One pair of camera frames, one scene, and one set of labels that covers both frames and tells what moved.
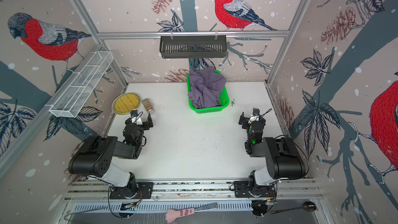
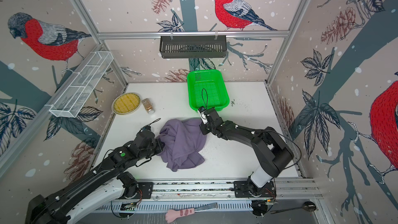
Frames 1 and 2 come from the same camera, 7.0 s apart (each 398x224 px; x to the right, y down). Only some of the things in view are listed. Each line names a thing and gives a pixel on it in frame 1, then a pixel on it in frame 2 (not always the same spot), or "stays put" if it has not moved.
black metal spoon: [308, 206] stays put
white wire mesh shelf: [69, 102] stays put
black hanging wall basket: [189, 46] stays put
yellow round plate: [124, 103] stays put
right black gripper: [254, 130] to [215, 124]
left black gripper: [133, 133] to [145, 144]
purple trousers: [205, 87] to [183, 141]
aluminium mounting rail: [98, 190] stays put
